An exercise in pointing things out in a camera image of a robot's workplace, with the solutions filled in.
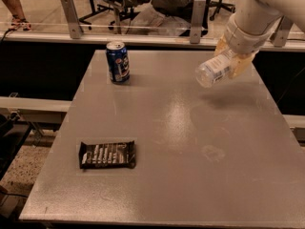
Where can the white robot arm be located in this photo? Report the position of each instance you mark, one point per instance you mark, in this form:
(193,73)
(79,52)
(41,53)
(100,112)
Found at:
(292,9)

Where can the clear plastic water bottle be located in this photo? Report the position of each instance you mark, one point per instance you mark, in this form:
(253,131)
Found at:
(213,70)

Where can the metal glass bracket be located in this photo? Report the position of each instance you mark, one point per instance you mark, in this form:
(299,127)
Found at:
(74,27)
(281,33)
(197,20)

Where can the black office chair left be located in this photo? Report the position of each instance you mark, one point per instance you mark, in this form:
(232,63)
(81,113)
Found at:
(122,9)

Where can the blue soda can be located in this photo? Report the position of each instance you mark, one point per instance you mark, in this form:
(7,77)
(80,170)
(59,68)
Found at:
(118,62)

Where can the seated person in grey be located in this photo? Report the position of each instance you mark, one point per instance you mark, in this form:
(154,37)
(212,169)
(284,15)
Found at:
(163,18)

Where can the middle metal glass bracket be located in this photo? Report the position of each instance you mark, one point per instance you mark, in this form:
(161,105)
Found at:
(197,20)

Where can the black chocolate bar wrapper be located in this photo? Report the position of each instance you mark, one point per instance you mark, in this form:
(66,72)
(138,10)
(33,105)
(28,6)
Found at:
(107,155)

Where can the glass barrier panel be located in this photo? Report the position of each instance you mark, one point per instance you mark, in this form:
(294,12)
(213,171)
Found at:
(47,16)

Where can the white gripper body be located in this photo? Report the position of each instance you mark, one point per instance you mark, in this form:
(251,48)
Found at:
(244,42)

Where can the standing person leg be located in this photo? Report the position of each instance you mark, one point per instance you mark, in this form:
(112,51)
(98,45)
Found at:
(18,20)

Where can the black equipment at left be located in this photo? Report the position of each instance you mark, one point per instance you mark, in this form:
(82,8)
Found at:
(13,134)

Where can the left metal glass bracket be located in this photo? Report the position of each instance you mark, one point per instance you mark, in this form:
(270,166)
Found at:
(74,27)

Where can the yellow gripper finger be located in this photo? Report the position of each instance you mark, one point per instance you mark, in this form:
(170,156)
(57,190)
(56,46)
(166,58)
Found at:
(239,63)
(221,46)

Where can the right metal glass bracket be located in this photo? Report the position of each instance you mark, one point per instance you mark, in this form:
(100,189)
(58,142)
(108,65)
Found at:
(281,33)

